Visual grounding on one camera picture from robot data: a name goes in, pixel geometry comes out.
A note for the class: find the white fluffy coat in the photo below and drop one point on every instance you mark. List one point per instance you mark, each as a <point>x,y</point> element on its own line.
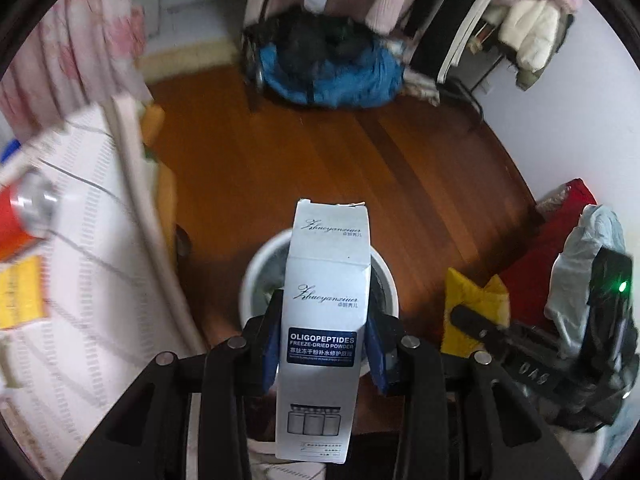
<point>535,35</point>

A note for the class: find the yellow cloth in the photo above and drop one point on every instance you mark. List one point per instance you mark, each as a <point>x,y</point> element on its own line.
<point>467,290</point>

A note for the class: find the black hanging garment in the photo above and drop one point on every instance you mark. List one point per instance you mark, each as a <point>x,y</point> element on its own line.
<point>440,25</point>

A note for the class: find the blue bottle cap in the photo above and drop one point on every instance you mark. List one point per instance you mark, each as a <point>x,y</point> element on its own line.
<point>10,151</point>

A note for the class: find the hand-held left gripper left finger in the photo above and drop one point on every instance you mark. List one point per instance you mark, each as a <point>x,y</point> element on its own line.
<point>272,345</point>

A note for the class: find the pale blue crumpled cloth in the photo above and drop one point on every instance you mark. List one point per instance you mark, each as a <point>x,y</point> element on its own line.
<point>575,270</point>

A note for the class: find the red cloth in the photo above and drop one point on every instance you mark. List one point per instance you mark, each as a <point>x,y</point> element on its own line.
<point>545,240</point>

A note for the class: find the yellow flat packet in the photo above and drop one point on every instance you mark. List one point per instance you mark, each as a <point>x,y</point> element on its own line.
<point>20,292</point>

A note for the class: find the pink floral curtain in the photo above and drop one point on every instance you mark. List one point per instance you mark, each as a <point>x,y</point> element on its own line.
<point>75,45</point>

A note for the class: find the white quilted cover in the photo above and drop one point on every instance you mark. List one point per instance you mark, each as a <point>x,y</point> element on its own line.
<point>95,270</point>

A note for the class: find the white round waste bin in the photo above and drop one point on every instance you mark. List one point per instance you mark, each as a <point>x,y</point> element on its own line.
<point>260,270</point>

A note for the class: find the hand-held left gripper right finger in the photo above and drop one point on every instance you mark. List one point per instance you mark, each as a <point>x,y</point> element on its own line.
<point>376,360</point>

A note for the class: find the red can with silver top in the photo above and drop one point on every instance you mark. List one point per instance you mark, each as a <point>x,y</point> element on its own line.
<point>20,215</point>

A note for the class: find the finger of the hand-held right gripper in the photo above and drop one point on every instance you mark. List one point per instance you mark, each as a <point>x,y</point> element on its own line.
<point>475,322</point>

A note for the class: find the blue bag of dark clothes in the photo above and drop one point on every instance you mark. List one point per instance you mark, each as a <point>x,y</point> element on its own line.
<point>340,75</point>

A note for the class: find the white cosmetics carton box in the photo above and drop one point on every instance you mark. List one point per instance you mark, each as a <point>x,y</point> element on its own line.
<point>320,320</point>

